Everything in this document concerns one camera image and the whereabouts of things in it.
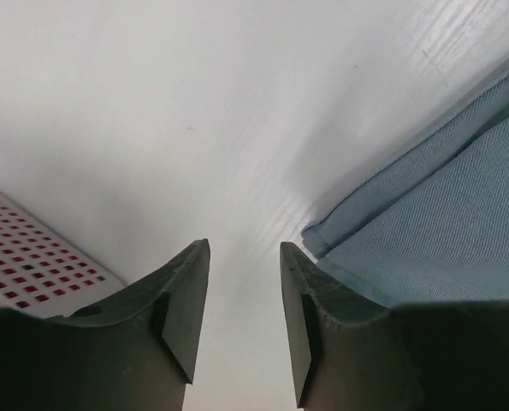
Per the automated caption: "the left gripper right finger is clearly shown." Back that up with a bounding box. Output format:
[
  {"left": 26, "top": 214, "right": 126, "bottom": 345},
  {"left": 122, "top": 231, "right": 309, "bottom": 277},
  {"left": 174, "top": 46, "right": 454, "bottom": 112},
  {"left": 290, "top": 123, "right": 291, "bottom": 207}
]
[{"left": 280, "top": 242, "right": 509, "bottom": 410}]

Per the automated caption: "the white plastic basket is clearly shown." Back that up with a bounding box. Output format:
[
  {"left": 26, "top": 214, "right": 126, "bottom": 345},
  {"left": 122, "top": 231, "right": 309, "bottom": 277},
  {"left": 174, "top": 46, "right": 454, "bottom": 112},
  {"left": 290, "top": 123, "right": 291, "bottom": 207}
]
[{"left": 0, "top": 193, "right": 125, "bottom": 318}]

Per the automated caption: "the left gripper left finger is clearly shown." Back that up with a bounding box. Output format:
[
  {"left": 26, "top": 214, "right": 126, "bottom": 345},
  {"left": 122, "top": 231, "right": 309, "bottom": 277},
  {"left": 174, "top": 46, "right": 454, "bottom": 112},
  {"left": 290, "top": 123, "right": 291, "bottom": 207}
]
[{"left": 0, "top": 239, "right": 210, "bottom": 410}]

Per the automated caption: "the light blue denim skirt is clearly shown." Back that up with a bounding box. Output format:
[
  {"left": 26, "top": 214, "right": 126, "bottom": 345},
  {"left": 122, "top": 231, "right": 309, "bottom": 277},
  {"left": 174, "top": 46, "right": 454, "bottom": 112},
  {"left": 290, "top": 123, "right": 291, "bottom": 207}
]
[{"left": 302, "top": 75, "right": 509, "bottom": 306}]

